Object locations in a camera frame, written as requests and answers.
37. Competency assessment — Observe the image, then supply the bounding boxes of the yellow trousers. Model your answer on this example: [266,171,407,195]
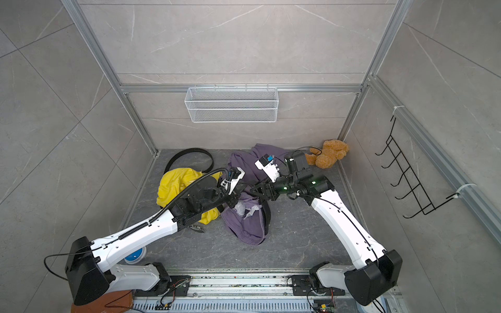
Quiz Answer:
[156,168,220,225]

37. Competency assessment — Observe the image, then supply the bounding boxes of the purple garment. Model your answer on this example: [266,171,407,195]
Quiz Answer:
[221,143,288,246]

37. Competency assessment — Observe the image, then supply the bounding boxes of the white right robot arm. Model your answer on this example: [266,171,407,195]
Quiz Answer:
[250,151,403,311]

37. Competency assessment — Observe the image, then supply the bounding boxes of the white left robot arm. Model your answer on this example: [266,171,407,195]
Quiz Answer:
[61,168,245,306]

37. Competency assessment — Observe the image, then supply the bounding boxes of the brown teddy bear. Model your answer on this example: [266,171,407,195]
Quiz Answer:
[305,140,350,169]

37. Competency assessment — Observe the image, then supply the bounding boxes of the blue white round button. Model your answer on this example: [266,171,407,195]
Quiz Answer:
[123,246,147,265]

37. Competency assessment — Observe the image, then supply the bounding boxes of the brown leather object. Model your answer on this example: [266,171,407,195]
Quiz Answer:
[70,290,133,313]

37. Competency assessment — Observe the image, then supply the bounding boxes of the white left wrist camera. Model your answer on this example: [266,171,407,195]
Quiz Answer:
[220,167,245,195]

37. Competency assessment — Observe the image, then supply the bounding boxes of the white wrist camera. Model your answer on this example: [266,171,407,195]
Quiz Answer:
[220,167,245,195]
[255,154,280,183]

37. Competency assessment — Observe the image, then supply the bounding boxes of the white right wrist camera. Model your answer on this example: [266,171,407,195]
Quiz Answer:
[255,154,280,183]

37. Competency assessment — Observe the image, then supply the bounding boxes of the white wire mesh basket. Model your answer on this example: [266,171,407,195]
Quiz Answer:
[185,87,279,123]

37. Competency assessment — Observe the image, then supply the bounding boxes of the metal base rail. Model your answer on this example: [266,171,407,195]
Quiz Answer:
[131,269,409,312]

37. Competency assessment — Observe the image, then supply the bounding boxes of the black wire hook rack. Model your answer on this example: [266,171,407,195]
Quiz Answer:
[375,116,460,219]

